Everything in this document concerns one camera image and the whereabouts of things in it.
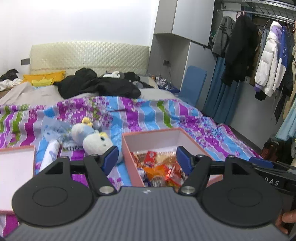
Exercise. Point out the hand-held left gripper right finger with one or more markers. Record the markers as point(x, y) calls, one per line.
point(183, 160)

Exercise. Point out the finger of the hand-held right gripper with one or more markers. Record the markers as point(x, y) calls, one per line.
point(261, 161)

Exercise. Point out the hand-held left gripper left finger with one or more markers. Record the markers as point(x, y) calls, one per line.
point(111, 158)

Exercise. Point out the pile of snack packets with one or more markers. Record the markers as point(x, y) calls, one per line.
point(159, 169)

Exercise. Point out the orange snack packet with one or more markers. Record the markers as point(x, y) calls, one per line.
point(160, 172)

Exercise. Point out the small red snack packet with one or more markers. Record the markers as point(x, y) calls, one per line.
point(151, 158)

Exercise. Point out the pink cardboard box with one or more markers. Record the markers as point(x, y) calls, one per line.
point(152, 141)

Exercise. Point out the person's right hand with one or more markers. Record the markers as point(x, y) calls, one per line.
point(288, 220)

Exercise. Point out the white and blue plush toy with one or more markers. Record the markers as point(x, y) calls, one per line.
point(94, 139)

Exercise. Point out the light blue hanging garment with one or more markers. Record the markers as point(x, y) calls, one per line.
point(288, 122)

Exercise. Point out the white spray bottle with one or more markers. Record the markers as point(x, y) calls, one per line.
point(50, 155)

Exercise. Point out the light blue plastic bag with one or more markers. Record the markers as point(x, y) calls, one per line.
point(55, 129)

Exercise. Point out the grey pillow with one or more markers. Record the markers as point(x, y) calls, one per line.
point(157, 93)

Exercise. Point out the blue curtain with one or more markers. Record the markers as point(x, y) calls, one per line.
point(222, 97)

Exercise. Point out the black jacket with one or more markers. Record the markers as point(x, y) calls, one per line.
point(99, 85)

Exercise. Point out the blue folding chair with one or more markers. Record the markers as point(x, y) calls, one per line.
point(193, 85)

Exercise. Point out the small bottles group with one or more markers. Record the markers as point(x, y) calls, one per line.
point(161, 81)

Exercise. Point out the black and white plush toy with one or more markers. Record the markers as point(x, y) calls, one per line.
point(113, 74)

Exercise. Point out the pink box lid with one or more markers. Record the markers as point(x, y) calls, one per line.
point(16, 176)

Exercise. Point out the white and purple jacket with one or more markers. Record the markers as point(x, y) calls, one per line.
point(270, 60)

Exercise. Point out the yellow pillow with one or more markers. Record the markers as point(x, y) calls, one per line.
point(44, 78)

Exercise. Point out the cream quilted headboard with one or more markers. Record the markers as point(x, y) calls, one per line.
point(92, 55)

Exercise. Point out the beige duvet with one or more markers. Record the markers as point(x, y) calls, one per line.
point(27, 95)

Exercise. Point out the black hanging coat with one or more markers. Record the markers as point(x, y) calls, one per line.
point(241, 51)

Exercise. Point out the black and white clothes heap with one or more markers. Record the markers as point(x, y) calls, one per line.
point(9, 78)

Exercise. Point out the grey hanging jacket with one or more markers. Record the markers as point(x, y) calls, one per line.
point(223, 34)

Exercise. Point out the black wall socket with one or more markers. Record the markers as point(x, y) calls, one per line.
point(166, 63)

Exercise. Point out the white wall cabinet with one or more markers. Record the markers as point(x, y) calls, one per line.
point(180, 34)

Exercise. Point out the grey wall socket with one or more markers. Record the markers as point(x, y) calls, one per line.
point(25, 61)

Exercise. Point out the metal clothes rail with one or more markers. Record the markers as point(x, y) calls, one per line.
point(259, 7)

